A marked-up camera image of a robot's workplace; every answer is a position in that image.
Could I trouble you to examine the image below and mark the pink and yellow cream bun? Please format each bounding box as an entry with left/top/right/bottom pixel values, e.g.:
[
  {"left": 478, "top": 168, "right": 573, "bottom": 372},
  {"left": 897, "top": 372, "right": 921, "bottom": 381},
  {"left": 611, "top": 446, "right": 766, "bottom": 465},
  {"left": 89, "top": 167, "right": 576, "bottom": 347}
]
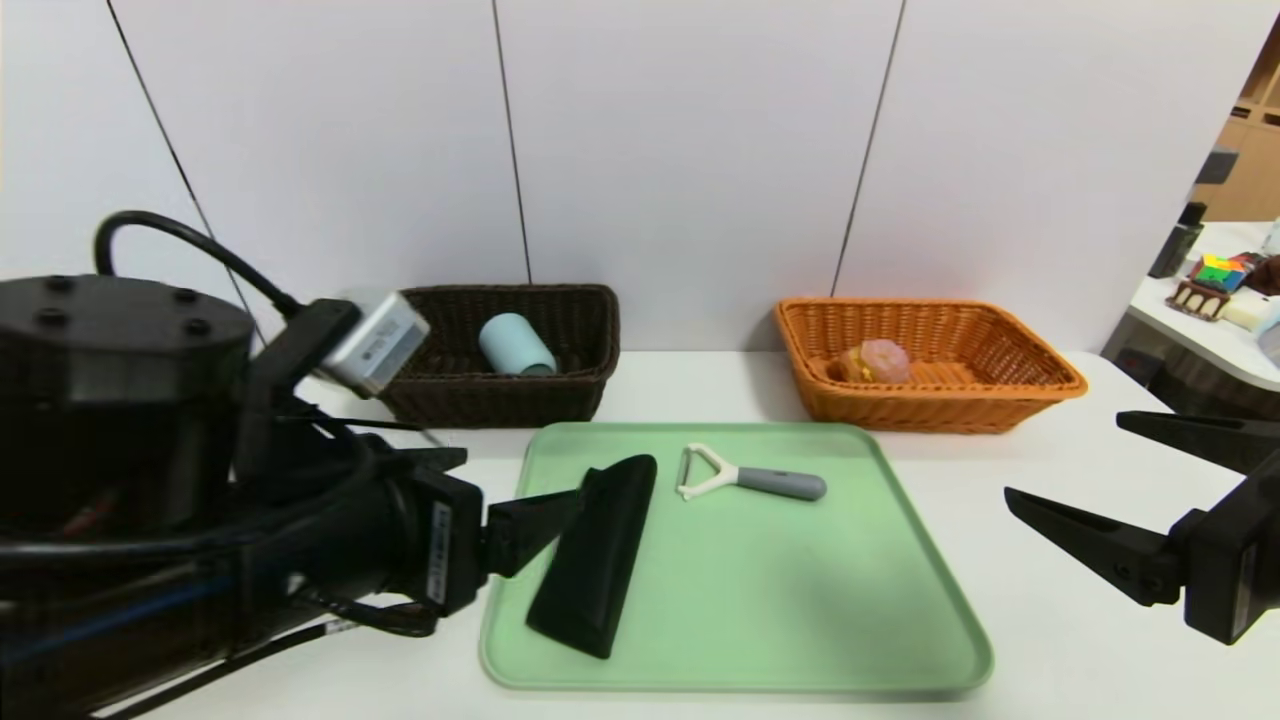
[{"left": 838, "top": 338, "right": 913, "bottom": 385}]

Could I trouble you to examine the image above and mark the chocolate cake toy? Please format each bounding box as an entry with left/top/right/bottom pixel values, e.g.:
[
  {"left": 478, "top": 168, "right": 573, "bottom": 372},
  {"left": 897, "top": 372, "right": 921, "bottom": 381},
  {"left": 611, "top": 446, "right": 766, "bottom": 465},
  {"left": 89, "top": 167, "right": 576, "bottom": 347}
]
[{"left": 1165, "top": 280, "right": 1231, "bottom": 323}]

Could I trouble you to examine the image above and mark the colourful puzzle cube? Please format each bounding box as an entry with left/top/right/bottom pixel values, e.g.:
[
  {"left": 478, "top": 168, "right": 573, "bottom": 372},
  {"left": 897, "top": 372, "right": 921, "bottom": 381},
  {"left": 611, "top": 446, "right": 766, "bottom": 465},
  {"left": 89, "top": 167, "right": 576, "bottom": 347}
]
[{"left": 1193, "top": 254, "right": 1248, "bottom": 294}]

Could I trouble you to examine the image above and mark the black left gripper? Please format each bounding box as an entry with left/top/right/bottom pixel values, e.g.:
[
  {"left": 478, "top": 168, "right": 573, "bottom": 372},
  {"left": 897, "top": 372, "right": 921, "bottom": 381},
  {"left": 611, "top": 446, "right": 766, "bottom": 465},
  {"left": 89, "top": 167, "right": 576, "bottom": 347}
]
[{"left": 304, "top": 446, "right": 585, "bottom": 617}]

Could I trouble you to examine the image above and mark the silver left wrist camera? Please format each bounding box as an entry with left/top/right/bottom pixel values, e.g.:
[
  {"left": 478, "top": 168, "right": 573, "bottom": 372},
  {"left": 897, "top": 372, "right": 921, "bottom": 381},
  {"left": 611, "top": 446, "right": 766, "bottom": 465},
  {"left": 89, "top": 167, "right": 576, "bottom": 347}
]
[{"left": 320, "top": 290, "right": 431, "bottom": 398}]

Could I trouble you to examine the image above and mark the dark brown wicker basket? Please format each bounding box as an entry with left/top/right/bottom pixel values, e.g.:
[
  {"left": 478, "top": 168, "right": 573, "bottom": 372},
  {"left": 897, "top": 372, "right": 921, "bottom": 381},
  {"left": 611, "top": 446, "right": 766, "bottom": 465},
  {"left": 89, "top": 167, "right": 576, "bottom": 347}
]
[{"left": 375, "top": 284, "right": 622, "bottom": 429}]

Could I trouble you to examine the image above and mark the dark green box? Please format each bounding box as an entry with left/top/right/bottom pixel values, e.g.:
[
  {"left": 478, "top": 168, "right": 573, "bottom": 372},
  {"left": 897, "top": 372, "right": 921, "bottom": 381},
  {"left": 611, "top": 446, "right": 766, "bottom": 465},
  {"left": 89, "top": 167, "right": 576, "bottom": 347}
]
[{"left": 1148, "top": 202, "right": 1208, "bottom": 280}]

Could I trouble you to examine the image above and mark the white peeler with grey handle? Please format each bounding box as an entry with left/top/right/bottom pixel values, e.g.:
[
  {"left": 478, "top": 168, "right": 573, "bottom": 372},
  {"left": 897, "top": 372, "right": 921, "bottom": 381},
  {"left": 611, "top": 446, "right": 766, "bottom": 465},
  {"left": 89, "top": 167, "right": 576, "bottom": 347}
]
[{"left": 676, "top": 443, "right": 829, "bottom": 504}]

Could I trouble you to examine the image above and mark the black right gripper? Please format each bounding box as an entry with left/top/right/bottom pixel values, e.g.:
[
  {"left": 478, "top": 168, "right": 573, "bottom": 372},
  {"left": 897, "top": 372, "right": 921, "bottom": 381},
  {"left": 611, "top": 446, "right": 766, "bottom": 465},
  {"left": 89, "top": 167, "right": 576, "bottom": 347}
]
[{"left": 1003, "top": 410, "right": 1280, "bottom": 646}]

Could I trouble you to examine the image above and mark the orange wicker basket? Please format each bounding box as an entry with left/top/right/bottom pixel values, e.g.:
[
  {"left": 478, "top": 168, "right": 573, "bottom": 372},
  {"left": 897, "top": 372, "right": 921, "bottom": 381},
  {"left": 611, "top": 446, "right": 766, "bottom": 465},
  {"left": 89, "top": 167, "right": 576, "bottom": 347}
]
[{"left": 775, "top": 297, "right": 1089, "bottom": 435}]

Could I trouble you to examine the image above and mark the white background table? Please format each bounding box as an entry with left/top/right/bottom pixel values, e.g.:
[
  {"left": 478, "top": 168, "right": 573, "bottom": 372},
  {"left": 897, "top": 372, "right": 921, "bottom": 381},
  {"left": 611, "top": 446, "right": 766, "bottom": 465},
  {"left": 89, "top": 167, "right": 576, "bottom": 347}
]
[{"left": 1128, "top": 222, "right": 1280, "bottom": 393}]

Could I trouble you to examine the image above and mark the black left camera cable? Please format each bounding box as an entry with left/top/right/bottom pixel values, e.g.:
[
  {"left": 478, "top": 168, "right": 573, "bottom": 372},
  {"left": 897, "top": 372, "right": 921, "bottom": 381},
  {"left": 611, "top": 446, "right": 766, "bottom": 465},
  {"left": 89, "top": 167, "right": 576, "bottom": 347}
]
[{"left": 93, "top": 210, "right": 306, "bottom": 321}]

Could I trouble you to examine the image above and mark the blue-grey plastic cup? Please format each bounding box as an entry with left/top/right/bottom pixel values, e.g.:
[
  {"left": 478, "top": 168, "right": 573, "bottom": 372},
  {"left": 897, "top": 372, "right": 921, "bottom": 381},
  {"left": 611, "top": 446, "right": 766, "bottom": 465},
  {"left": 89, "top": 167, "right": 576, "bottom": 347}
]
[{"left": 478, "top": 312, "right": 558, "bottom": 378}]

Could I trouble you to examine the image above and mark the light green plastic tray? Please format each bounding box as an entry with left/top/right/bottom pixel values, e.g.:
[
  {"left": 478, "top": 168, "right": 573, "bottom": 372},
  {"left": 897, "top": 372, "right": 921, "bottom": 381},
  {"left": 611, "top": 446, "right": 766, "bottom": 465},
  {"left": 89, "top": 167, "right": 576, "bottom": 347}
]
[{"left": 479, "top": 421, "right": 995, "bottom": 695}]

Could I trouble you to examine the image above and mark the black glasses case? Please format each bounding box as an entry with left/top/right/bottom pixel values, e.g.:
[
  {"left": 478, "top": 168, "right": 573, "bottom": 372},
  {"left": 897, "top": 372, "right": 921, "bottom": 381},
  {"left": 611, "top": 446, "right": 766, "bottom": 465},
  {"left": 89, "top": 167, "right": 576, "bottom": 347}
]
[{"left": 526, "top": 454, "right": 659, "bottom": 661}]

